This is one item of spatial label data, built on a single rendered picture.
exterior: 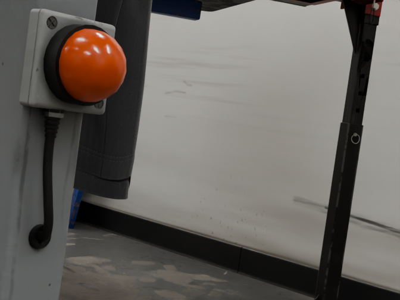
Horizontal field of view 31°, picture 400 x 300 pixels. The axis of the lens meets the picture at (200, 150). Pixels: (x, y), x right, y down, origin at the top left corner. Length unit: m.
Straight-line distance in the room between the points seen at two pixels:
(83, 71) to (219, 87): 2.75
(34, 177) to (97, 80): 0.07
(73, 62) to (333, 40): 2.47
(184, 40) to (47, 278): 2.90
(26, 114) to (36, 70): 0.03
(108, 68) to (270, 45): 2.62
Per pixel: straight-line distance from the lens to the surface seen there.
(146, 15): 0.83
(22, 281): 0.41
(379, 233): 2.66
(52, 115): 0.38
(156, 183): 3.33
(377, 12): 2.17
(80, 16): 0.41
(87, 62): 0.36
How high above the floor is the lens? 0.63
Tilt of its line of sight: 3 degrees down
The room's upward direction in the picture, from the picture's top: 8 degrees clockwise
